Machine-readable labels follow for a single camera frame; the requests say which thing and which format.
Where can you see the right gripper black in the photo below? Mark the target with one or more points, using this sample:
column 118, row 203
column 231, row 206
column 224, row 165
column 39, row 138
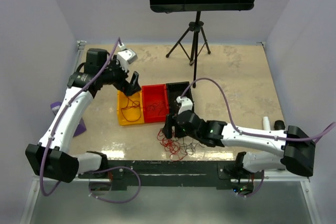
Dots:
column 167, row 130

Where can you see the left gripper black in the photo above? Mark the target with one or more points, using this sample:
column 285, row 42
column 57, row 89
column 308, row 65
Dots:
column 128, row 88

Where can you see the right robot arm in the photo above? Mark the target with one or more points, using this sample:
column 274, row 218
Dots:
column 289, row 149

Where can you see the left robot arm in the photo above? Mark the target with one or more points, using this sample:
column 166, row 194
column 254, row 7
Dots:
column 49, row 157

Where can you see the yellow plastic bin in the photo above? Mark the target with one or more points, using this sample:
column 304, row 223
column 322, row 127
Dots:
column 130, row 109

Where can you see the red plastic bin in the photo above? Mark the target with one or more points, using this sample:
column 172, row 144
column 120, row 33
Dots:
column 155, row 103

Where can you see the black plastic bin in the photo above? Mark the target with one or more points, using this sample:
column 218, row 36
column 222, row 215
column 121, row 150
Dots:
column 174, row 90

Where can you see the purple holder block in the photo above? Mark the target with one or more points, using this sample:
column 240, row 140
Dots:
column 81, row 127

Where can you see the white cylinder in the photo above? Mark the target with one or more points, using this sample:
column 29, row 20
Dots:
column 266, row 123

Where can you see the black cylinder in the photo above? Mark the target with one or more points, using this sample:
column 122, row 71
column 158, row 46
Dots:
column 279, row 125

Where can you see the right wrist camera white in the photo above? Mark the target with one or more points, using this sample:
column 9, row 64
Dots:
column 184, row 103

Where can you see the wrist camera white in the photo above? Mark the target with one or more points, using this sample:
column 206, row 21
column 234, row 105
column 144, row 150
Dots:
column 126, row 57
column 184, row 103

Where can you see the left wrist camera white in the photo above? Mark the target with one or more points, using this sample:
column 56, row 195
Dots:
column 126, row 57

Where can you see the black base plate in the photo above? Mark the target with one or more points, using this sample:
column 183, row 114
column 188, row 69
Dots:
column 216, row 174

